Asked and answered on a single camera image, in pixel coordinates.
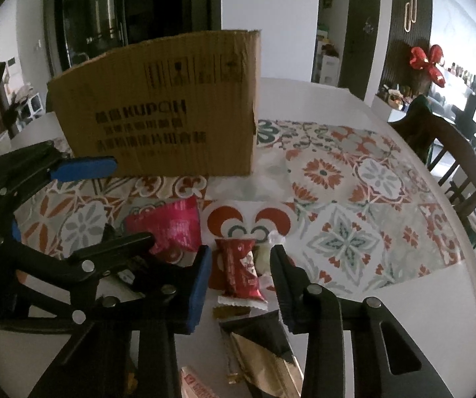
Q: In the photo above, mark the red balloon dog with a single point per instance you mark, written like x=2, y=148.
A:
x=428, y=63

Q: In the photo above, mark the pink snack bag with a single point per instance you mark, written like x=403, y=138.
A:
x=175, y=227

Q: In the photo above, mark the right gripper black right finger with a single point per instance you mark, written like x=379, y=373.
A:
x=290, y=283

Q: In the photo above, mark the white pale green candy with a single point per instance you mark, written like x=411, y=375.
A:
x=261, y=255

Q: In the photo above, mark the dark wooden chair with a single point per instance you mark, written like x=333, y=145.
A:
x=431, y=138

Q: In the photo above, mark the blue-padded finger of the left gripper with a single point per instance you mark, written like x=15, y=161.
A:
x=87, y=168

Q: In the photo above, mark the brown cardboard box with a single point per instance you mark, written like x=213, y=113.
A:
x=176, y=106

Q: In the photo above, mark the black and gold snack packet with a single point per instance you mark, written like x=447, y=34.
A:
x=258, y=353

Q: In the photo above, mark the patterned floral table runner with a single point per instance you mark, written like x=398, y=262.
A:
x=353, y=207

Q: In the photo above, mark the red candy packet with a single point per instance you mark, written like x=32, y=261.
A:
x=241, y=283

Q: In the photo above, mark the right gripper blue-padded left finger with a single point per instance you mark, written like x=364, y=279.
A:
x=198, y=275

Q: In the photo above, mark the orange-brown wafer packet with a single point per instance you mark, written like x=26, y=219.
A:
x=192, y=386

